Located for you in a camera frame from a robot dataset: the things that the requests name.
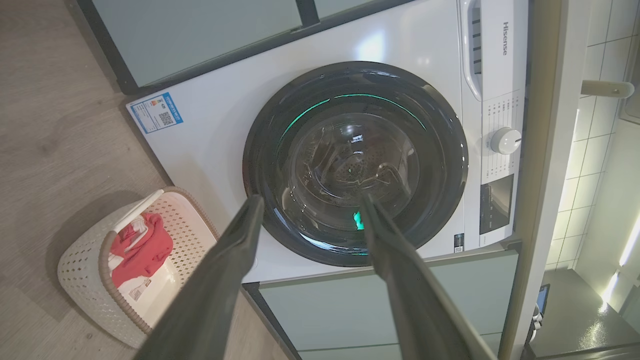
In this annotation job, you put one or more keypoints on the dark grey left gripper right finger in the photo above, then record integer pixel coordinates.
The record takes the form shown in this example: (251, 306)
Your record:
(415, 300)

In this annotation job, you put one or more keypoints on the pale green cabinet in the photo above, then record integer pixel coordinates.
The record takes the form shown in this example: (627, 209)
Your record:
(350, 310)
(200, 35)

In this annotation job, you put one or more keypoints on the white washer control knob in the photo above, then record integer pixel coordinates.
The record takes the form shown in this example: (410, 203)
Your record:
(505, 140)

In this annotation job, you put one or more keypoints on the white front-load washing machine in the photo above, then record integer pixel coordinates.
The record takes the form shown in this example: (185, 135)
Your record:
(210, 150)

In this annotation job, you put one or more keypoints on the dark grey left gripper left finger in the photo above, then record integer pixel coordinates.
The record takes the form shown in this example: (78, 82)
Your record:
(210, 290)

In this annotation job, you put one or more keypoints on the blue energy label sticker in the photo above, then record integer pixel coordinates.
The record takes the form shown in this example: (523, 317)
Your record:
(155, 112)

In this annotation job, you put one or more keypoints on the white detergent drawer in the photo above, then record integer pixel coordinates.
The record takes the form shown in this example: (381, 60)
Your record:
(500, 75)

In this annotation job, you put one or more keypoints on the small black barcode sticker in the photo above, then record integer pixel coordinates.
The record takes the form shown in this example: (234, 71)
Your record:
(458, 243)

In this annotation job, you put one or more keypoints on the washing machine display panel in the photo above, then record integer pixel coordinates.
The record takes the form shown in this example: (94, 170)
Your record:
(496, 205)

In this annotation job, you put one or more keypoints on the washing machine glass door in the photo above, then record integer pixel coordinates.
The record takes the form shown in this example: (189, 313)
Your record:
(270, 165)

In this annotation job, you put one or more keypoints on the cream perforated laundry basket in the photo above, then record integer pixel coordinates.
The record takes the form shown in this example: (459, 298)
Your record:
(85, 270)

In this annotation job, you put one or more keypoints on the paper product label sticker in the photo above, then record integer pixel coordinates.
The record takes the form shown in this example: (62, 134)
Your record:
(139, 290)

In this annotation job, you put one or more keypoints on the red garment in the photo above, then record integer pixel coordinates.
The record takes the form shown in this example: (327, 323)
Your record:
(147, 250)

